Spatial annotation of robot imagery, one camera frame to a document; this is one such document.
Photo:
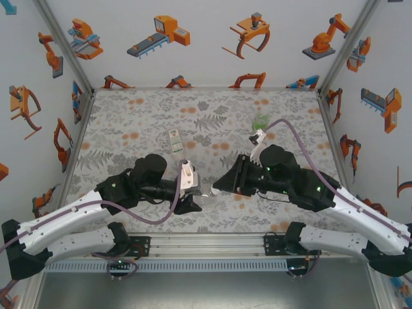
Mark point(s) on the aluminium frame post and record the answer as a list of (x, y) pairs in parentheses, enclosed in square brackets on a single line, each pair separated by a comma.
[(30, 296), (66, 45), (383, 296), (347, 45)]

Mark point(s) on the green label soda water bottle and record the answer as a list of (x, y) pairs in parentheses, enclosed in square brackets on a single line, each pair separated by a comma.
[(259, 122)]

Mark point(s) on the slim bottle white green label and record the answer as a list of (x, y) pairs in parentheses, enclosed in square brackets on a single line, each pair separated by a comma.
[(175, 145)]

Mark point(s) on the circuit board with green light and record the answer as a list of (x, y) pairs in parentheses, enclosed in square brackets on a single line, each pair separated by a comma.
[(294, 267), (119, 262)]

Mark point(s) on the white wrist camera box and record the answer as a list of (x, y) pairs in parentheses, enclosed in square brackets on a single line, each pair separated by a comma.
[(257, 146), (186, 175)]

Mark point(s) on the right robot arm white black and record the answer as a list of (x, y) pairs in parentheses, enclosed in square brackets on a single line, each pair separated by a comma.
[(354, 219)]

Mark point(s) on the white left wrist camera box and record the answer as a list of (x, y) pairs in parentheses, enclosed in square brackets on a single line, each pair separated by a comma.
[(186, 175)]

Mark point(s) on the clear unlabelled plastic bottle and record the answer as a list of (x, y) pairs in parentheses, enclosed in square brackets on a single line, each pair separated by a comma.
[(204, 198)]

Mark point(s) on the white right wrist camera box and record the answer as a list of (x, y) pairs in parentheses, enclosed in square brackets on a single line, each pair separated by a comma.
[(257, 146)]

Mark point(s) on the floral table mat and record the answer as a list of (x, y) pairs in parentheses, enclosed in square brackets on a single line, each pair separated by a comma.
[(145, 106)]

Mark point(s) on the wide aluminium frame beam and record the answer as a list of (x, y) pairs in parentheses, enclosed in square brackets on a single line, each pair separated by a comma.
[(209, 244)]

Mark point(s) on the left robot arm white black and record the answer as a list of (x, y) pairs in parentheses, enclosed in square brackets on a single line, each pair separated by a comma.
[(54, 222)]

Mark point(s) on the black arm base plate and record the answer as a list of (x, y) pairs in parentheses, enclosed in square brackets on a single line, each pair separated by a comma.
[(145, 246), (270, 246)]

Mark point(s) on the grey metal panel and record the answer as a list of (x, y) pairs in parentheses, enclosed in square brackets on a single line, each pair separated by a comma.
[(206, 293)]

